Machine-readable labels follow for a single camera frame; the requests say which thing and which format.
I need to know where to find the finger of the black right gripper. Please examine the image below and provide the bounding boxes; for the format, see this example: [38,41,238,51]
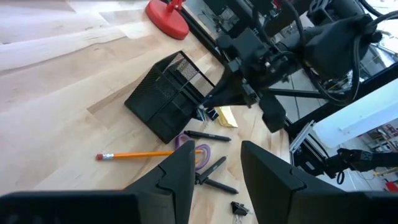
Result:
[258,91,287,134]
[203,67,249,109]

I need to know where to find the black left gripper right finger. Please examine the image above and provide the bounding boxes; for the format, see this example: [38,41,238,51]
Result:
[241,140,364,224]

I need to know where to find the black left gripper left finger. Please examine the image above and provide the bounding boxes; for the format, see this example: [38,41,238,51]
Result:
[124,139,196,224]

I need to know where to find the yellow sticky notes pad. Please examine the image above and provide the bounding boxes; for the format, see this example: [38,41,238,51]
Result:
[215,106,239,129]

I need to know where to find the blue binder clip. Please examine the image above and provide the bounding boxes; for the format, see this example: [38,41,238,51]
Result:
[205,108,220,121]

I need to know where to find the orange pencil with eraser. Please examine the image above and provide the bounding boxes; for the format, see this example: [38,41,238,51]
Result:
[95,149,203,161]

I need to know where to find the black mesh desk organizer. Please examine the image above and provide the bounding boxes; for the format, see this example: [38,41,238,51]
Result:
[124,50,216,144]

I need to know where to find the black binder clip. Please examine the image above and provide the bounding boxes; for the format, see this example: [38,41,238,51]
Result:
[195,105,208,123]
[230,201,251,224]

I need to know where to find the white panel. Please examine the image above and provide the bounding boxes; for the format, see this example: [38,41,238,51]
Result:
[312,77,398,149]

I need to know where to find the red desk lamp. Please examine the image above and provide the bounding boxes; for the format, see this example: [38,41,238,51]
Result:
[145,0,190,40]

